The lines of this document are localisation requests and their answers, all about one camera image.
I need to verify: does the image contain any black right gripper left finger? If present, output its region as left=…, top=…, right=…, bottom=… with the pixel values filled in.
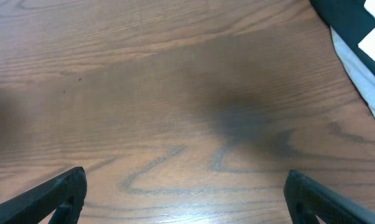
left=0, top=167, right=87, bottom=224

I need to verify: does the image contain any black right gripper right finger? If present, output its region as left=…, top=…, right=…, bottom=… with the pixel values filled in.
left=284, top=170, right=375, bottom=224

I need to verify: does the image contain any white garment pile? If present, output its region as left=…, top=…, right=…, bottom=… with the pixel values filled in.
left=331, top=1, right=375, bottom=117

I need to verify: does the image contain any black garment in pile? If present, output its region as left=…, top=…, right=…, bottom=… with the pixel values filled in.
left=310, top=0, right=375, bottom=76

